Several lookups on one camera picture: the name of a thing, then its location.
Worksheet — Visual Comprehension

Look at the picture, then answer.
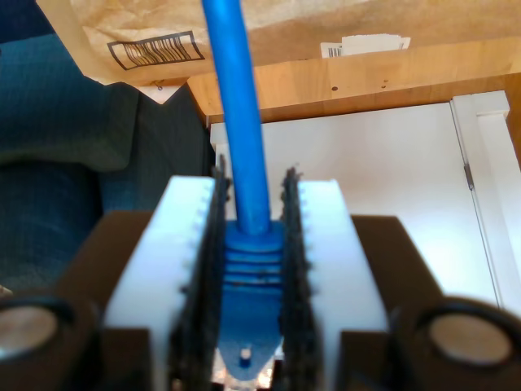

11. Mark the white shipping label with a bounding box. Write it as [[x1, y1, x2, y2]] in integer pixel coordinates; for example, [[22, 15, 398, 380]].
[[319, 34, 412, 59]]

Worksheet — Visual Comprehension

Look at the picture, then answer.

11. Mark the blue sofa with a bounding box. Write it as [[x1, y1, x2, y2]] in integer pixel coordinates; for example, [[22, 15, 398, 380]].
[[0, 0, 215, 298]]

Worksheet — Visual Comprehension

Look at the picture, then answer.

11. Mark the white cabinet door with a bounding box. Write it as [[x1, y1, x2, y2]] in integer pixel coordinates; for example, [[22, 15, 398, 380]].
[[209, 90, 521, 314]]

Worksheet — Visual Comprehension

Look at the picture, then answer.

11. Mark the brown paper mailer bag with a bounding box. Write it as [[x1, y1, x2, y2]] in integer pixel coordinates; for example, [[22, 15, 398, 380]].
[[35, 0, 521, 105]]

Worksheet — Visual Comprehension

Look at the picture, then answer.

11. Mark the blue network cable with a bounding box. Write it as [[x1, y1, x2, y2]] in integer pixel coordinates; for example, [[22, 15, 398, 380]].
[[201, 0, 286, 382]]

